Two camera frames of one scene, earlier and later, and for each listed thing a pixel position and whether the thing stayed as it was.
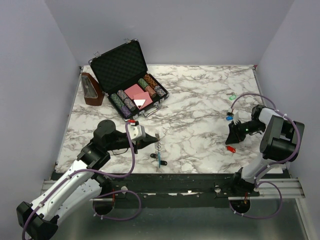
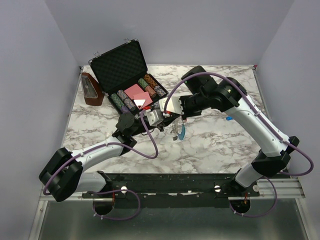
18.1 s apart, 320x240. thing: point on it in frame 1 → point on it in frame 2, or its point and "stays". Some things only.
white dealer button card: x=139 y=102 stays
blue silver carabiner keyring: x=158 y=147 → x=181 y=136
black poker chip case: x=121 y=73 stays
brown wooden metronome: x=93 y=93 stays
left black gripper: x=139 y=144 → x=167 y=121
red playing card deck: x=136 y=92 stays
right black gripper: x=234 y=135 → x=186 y=114
